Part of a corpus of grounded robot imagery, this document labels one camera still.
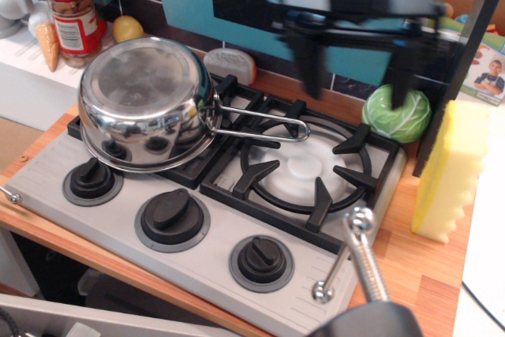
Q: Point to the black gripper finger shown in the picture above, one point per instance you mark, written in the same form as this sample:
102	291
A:
309	53
405	63

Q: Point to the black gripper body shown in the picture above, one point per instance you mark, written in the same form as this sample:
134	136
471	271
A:
347	23

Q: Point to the yellow sponge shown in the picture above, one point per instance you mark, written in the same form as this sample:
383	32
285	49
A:
449	179

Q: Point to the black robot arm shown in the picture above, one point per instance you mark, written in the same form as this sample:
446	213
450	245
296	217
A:
309	27

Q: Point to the stainless steel pot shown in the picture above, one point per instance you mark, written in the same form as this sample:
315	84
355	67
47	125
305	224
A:
148	105

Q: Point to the green toy cabbage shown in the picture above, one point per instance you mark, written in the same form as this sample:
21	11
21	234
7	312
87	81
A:
404	124

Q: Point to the toy box with boy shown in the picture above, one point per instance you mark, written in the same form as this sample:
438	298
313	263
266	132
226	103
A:
485	77

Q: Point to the left black burner grate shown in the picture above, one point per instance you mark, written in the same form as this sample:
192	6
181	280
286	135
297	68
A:
191	173

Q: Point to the black burner grate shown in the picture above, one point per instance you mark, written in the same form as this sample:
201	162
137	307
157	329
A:
303	189
191	173

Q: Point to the right black burner grate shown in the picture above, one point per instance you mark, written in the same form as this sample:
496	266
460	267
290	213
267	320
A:
303	189

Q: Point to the silver metal clamp screw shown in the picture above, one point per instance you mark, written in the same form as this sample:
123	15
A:
358	225

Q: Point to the yellow toy lemon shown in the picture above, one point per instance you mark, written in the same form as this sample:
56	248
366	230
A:
126	28

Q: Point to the grey toy stove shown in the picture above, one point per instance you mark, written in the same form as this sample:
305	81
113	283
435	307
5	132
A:
255	228

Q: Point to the middle black stove knob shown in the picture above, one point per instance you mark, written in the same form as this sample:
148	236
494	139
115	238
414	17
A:
172	222

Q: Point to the black stove knob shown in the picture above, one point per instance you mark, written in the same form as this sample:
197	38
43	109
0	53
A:
91	184
172	222
261	264

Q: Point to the right black stove knob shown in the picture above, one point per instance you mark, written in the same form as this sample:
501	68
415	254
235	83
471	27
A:
261	264

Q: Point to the red lid spice jar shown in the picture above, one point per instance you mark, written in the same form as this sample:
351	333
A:
78	30

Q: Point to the left black stove knob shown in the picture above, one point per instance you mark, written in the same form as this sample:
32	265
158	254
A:
91	184

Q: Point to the toy ice cream cone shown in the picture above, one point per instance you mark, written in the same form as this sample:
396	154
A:
41	26

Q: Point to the grey toy faucet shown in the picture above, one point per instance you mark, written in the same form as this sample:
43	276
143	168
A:
12	11

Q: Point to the small metal rod left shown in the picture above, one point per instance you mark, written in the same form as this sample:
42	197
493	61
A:
13	198

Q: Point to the grey panel bottom left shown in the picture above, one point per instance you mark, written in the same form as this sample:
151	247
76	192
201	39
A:
32	317

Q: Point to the dark vertical post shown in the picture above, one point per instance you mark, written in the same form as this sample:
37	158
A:
469	40

